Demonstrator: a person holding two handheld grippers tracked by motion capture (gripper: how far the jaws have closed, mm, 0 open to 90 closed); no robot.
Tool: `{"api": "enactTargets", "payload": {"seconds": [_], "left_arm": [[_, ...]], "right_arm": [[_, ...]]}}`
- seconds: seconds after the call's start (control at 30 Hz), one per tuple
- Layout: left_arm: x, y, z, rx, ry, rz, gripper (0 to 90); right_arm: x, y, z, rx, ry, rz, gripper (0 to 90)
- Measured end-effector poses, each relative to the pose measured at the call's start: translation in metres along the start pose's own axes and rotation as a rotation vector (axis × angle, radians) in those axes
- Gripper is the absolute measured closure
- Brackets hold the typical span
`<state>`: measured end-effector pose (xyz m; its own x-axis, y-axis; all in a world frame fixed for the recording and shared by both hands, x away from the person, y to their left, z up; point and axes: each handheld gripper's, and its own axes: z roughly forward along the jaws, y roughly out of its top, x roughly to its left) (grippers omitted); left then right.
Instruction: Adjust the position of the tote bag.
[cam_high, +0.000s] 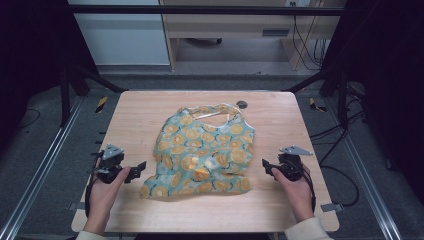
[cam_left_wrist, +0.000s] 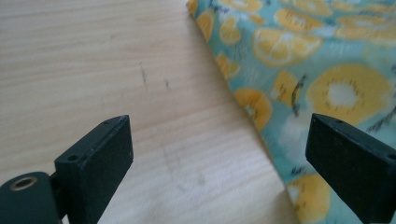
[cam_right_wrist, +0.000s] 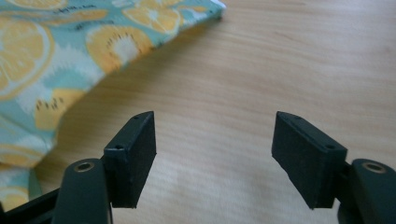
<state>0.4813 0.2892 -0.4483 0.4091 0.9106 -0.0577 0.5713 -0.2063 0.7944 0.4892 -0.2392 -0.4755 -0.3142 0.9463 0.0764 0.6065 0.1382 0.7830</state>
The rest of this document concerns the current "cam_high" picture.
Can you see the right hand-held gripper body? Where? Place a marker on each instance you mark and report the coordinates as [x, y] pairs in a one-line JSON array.
[[290, 166]]

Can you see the person's left hand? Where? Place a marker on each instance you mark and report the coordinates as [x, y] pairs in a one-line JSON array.
[[101, 200]]

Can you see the black metal stand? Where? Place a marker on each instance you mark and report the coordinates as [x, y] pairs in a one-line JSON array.
[[342, 100], [65, 100]]

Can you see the light wooden desk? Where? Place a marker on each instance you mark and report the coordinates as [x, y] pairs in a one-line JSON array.
[[230, 25]]

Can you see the black horizontal frame bar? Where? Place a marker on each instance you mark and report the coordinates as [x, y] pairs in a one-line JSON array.
[[200, 10]]

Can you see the aluminium floor rail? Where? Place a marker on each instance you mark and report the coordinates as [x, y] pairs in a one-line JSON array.
[[366, 180], [40, 173]]

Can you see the grey table grommet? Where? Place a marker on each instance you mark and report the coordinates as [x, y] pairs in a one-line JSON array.
[[241, 104]]

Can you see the person's right hand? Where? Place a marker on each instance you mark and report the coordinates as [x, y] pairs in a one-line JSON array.
[[298, 196]]

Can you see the grey metal table bracket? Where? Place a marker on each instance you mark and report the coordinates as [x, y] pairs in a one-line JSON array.
[[74, 206], [331, 207]]

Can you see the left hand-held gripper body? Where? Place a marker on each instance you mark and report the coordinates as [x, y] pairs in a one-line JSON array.
[[111, 166]]

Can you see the white cabinet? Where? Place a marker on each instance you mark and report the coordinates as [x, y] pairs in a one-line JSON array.
[[123, 40]]

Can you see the teal orange-print cloth bag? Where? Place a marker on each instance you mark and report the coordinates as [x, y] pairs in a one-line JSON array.
[[200, 153]]

